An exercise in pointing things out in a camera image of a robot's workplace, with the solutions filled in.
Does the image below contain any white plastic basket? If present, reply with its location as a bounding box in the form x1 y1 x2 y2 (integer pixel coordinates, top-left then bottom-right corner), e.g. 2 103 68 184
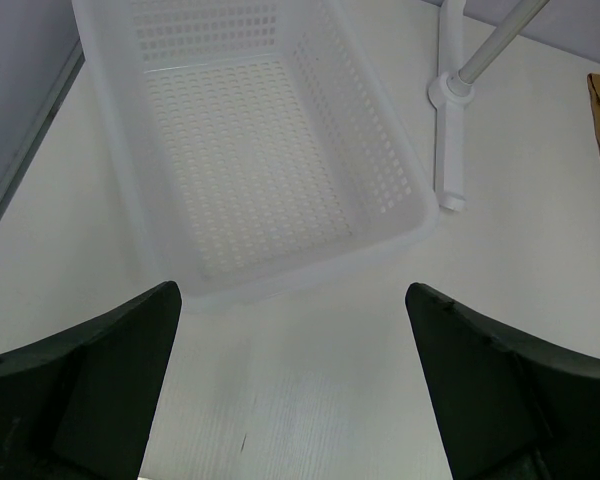
73 1 439 312

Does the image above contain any white clothes rack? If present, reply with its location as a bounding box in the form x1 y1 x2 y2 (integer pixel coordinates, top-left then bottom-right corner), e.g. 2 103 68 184
428 0 547 212

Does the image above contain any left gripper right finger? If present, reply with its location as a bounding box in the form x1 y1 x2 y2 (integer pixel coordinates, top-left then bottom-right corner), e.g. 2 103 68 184
405 283 600 479

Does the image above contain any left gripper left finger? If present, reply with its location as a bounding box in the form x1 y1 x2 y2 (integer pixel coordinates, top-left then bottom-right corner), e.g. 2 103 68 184
0 281 182 479

